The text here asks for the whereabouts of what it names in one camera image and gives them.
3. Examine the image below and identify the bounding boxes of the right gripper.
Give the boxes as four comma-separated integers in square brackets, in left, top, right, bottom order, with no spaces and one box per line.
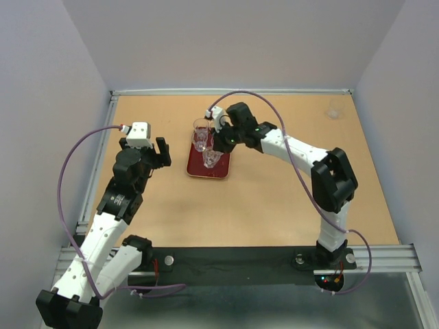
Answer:
[210,119,245,154]

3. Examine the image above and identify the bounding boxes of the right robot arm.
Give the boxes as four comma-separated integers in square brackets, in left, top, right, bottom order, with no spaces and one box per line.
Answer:
[205,102,358,267]

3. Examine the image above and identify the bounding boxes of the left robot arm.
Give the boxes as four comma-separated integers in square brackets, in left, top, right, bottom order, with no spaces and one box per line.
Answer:
[36,135,171,328]

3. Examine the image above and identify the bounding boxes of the red lacquer tray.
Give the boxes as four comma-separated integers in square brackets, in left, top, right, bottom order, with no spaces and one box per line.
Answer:
[187,132,230,180]

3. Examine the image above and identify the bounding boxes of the black base mat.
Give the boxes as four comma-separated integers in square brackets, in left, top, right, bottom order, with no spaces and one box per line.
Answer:
[128,246,357,287]

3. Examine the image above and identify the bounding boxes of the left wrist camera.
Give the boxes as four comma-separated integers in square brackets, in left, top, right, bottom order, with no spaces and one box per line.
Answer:
[121,121,153,149]

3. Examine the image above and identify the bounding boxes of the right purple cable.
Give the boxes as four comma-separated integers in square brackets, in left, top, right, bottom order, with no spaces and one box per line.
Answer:
[209,90,373,295]

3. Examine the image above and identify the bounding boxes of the purple cable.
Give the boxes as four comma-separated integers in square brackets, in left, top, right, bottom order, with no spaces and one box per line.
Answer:
[56,123,188,298]
[209,90,373,295]

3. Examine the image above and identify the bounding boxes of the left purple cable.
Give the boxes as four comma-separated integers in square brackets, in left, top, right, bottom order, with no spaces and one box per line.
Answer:
[56,123,188,298]

